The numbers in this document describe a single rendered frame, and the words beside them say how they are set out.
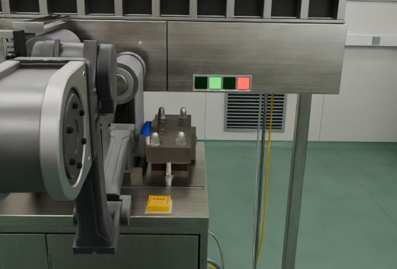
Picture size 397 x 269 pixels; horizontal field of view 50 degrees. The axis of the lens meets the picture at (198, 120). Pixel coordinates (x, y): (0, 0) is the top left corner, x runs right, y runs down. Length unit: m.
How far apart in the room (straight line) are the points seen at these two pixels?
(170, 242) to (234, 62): 0.80
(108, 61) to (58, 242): 1.01
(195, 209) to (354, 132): 3.42
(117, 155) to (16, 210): 0.52
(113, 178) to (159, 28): 0.95
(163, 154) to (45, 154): 1.19
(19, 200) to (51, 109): 1.19
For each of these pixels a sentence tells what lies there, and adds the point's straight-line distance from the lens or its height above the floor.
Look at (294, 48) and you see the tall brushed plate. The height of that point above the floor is 1.33.
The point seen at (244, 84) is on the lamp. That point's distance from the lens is 1.84.
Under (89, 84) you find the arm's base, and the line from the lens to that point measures 0.48.
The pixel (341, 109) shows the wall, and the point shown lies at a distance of 4.54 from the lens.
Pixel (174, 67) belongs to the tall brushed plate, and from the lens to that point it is 1.82.
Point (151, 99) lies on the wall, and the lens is 4.28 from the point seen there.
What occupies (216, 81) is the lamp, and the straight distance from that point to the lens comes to 1.83.
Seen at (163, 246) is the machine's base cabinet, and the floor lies 0.77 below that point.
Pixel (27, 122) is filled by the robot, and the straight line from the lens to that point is 0.38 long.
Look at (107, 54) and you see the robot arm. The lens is 0.57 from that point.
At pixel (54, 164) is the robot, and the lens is 0.37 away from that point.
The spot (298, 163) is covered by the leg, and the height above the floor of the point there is 0.75.
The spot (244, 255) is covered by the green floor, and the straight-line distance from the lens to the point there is 2.77.
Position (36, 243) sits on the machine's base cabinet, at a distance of 1.53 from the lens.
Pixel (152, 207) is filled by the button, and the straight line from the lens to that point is 1.38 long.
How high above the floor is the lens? 1.59
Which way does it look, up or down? 18 degrees down
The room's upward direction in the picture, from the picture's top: 1 degrees clockwise
